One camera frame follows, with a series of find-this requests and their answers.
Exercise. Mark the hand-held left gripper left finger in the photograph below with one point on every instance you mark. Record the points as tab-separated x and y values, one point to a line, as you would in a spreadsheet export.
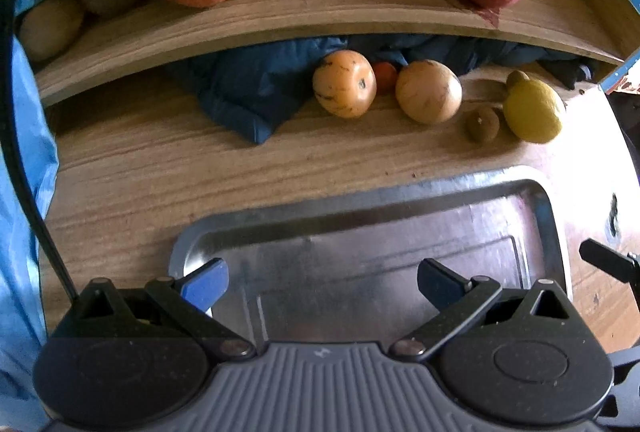
205	284

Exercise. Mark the tan persimmon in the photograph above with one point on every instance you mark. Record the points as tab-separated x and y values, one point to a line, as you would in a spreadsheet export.
342	84
427	91

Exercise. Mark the light blue hanging cloth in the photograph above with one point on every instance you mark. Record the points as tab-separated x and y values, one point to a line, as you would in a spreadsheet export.
20	287

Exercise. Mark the dark blue cloth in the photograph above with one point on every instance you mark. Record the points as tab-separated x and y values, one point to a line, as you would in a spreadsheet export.
250	86

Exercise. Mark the small brown kiwi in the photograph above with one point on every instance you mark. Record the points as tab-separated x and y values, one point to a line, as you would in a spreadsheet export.
516	77
482	125

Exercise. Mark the yellow lemon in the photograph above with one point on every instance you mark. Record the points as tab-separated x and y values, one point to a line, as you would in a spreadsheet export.
534	111

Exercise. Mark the wooden desk shelf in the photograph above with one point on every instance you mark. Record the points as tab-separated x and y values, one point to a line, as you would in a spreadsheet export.
300	19

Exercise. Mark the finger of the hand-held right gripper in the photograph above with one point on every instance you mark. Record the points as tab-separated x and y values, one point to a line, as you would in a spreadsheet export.
612	259

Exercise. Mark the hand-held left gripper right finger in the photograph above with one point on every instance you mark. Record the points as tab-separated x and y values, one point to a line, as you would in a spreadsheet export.
440	284

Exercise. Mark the small orange tomato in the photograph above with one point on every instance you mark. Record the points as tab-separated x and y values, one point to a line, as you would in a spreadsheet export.
386	77

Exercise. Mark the metal tray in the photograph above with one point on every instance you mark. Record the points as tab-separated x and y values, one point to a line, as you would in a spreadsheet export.
350	252

